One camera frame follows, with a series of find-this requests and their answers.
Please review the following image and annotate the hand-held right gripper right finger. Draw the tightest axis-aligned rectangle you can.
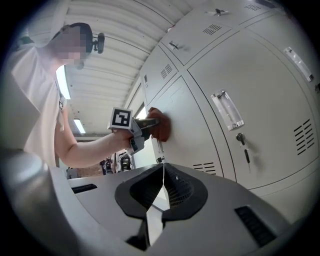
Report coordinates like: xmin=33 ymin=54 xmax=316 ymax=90
xmin=149 ymin=162 xmax=292 ymax=255

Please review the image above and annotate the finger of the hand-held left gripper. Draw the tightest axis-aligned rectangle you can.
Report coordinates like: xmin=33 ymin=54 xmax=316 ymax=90
xmin=136 ymin=118 xmax=161 ymax=127

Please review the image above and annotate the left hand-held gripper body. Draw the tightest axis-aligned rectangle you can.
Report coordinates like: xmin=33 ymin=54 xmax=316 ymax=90
xmin=107 ymin=106 xmax=146 ymax=155

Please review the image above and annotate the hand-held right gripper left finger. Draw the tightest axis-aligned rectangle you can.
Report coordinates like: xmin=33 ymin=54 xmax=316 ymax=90
xmin=49 ymin=162 xmax=166 ymax=252

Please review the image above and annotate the brown wiping cloth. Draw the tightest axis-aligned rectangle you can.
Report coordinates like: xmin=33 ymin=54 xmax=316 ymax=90
xmin=146 ymin=106 xmax=172 ymax=143

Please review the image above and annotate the grey metal locker door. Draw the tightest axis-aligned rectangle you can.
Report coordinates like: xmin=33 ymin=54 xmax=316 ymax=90
xmin=144 ymin=74 xmax=237 ymax=185

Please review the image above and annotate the person's left forearm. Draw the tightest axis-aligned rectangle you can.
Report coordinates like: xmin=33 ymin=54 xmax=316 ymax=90
xmin=59 ymin=128 xmax=133 ymax=171

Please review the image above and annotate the grey metal locker cabinet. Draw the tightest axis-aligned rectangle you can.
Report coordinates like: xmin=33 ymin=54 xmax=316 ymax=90
xmin=138 ymin=0 xmax=320 ymax=226

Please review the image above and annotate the white black machine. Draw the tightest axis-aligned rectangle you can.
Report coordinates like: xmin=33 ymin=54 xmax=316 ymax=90
xmin=116 ymin=151 xmax=133 ymax=172

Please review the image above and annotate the rectangular ceiling light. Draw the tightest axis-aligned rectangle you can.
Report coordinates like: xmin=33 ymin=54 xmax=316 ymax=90
xmin=55 ymin=65 xmax=72 ymax=101
xmin=73 ymin=118 xmax=87 ymax=135

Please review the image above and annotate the black locker key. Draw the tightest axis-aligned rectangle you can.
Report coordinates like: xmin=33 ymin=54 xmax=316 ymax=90
xmin=243 ymin=147 xmax=252 ymax=173
xmin=169 ymin=41 xmax=186 ymax=51
xmin=206 ymin=8 xmax=236 ymax=17

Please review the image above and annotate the person's white shirt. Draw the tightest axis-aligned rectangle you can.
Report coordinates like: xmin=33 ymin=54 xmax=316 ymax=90
xmin=7 ymin=32 xmax=76 ymax=168

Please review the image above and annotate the person's head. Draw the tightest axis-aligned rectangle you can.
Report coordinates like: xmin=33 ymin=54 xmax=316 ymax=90
xmin=49 ymin=22 xmax=93 ymax=71

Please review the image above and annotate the black head camera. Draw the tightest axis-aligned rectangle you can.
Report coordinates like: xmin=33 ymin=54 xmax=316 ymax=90
xmin=91 ymin=32 xmax=106 ymax=55

